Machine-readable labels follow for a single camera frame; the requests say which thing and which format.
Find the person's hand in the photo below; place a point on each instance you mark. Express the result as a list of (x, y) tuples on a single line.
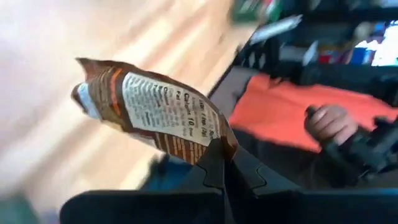
[(332, 124)]

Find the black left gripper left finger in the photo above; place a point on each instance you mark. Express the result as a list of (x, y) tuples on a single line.
[(155, 208)]

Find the silver aluminium bar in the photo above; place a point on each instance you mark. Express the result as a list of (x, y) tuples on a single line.
[(273, 28)]

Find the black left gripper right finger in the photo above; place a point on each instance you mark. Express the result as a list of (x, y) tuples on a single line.
[(311, 208)]

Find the green-lidded spice jar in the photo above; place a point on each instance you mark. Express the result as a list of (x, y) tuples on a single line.
[(248, 9)]

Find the black aluminium table frame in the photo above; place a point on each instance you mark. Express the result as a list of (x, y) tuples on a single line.
[(258, 56)]

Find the brown orange spice packet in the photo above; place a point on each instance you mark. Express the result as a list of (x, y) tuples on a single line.
[(161, 105)]

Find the bright monitor screen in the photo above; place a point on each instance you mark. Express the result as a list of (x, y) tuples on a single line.
[(385, 49)]

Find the red-lidded spice tin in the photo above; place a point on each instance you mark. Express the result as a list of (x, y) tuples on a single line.
[(273, 7)]

